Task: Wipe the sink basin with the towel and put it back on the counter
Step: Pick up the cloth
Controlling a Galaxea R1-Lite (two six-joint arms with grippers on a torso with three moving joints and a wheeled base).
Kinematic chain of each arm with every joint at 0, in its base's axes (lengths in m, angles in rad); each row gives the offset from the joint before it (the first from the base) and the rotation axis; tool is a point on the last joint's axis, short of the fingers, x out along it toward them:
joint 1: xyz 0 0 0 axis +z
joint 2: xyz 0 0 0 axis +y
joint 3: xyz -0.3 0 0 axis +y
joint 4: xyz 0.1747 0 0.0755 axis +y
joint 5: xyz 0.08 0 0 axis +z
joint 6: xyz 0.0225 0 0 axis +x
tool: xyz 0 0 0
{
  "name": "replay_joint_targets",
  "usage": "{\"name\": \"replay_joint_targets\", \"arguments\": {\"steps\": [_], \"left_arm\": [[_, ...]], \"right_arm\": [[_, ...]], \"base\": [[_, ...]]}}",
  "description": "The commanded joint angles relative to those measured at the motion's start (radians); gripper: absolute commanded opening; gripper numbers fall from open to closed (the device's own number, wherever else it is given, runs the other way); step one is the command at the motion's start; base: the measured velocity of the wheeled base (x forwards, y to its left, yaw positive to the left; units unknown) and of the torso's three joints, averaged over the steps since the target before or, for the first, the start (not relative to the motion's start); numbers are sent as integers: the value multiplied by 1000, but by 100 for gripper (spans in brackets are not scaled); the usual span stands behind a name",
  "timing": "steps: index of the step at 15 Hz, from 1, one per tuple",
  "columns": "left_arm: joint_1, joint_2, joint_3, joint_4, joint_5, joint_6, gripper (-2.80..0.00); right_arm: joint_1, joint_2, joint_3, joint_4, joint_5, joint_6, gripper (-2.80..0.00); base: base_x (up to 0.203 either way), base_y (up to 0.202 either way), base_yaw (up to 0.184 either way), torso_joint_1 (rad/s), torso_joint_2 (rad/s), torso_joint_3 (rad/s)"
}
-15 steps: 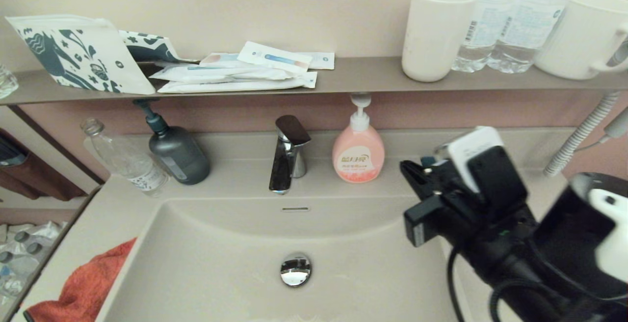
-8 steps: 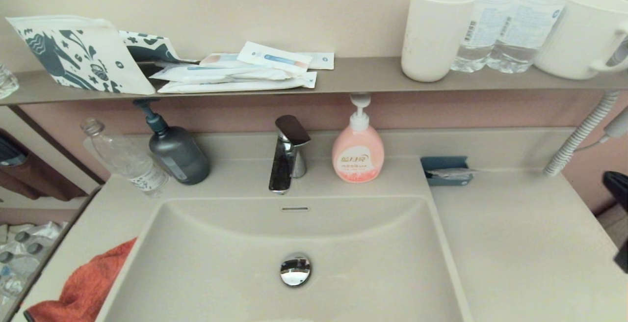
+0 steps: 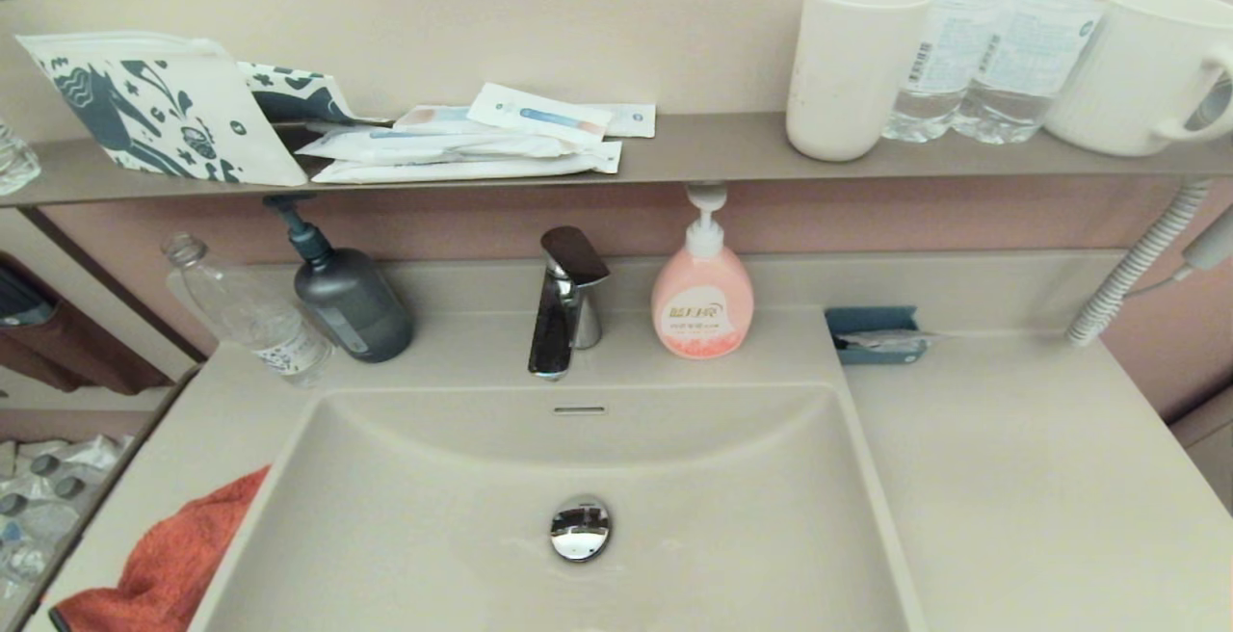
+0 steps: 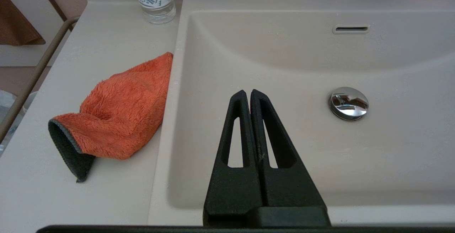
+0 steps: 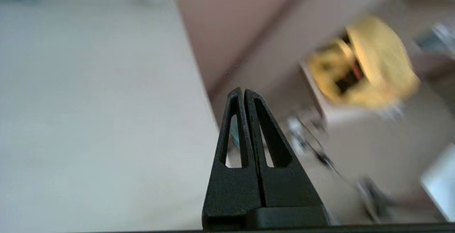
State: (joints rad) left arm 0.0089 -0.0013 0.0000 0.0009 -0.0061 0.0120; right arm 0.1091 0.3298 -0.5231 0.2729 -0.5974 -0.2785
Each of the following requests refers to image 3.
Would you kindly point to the chrome sink faucet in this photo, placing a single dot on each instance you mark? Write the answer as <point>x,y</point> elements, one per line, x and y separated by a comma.
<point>559,324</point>

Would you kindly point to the orange towel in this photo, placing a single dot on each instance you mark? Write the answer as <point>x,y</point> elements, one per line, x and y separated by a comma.
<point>164,565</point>

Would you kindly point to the beige sink basin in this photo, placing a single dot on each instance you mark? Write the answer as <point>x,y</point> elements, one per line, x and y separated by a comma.
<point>722,516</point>

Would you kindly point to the pink soap pump bottle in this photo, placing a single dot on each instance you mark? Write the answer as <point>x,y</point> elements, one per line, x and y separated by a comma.
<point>703,304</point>

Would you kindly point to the white sachet blue logo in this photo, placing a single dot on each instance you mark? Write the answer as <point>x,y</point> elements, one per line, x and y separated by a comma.
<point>631,119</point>

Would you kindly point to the long white plastic packet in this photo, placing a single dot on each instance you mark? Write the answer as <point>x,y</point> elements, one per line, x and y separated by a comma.
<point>482,170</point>

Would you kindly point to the white sachet blue orange stripe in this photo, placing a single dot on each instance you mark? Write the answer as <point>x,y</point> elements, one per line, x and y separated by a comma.
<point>539,115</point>

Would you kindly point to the wrapped toothbrush packet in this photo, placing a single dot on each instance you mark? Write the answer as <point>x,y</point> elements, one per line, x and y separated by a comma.
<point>424,144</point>

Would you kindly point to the chrome drain stopper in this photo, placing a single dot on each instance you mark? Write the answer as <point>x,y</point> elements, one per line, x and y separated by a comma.
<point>581,528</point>

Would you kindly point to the white sachet pink print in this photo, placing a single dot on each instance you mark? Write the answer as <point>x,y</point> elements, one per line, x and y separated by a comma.
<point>433,118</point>

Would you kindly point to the blue soap holder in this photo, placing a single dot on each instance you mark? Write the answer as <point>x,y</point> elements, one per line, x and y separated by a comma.
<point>867,319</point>

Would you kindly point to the dark grey pump bottle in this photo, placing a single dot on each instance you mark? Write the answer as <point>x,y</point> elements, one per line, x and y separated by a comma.
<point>352,309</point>

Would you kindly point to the silver sachet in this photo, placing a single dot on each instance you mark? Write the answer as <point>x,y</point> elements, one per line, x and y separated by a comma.
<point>886,341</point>

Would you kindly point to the white tumbler cup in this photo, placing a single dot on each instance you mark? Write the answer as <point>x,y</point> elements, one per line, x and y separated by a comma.
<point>848,73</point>

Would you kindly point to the empty clear plastic bottle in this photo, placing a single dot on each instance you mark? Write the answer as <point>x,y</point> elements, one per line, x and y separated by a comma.
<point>250,314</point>

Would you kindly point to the small white blue patterned pouch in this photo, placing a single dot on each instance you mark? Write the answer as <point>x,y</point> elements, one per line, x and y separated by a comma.
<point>299,92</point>

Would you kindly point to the clear water bottle white label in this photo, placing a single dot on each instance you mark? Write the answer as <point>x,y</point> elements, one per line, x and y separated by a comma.
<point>1040,54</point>
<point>949,54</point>

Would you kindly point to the large white blue patterned pouch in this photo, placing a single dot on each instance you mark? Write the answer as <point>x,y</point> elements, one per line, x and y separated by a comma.
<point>173,102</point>

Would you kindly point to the grey hair dryer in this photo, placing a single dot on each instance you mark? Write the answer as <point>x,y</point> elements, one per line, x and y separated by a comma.
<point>1212,245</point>

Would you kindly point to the black bin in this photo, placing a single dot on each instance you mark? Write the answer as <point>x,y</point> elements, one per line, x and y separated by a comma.
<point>19,300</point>

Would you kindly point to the plastic wrapped water bottle pack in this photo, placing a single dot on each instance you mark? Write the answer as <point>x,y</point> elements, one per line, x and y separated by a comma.
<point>48,497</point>

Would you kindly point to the clear drinking glass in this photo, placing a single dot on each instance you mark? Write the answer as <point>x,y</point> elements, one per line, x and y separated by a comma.
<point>17,165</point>

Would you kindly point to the grey wall shelf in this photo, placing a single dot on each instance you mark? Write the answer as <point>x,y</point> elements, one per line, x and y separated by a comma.
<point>713,145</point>

